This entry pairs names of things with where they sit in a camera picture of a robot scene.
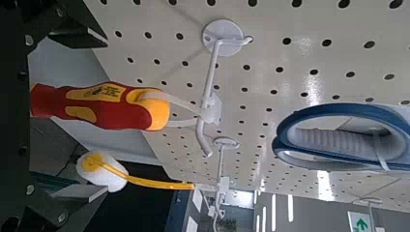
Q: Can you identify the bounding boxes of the blue plastic crate grey rim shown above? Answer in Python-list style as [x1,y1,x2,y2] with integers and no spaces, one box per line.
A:
[29,169,81,194]

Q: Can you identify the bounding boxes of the green potted plant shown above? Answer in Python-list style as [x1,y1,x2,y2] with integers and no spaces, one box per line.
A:
[219,217,239,232]

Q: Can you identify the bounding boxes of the green exit sign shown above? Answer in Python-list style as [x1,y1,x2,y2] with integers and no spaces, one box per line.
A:
[346,210,372,232]

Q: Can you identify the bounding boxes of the beige perforated pegboard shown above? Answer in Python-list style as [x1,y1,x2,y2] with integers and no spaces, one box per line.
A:
[81,0,410,214]

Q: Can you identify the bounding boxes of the blue handled scissors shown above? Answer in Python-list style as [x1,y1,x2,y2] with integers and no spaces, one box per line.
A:
[271,101,410,173]

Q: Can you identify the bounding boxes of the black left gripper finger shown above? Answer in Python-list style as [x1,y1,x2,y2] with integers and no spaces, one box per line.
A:
[28,184,109,232]
[29,0,109,50]

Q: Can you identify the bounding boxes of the yellow paint roller white sleeve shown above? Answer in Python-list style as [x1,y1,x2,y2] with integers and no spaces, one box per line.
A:
[74,150,198,194]

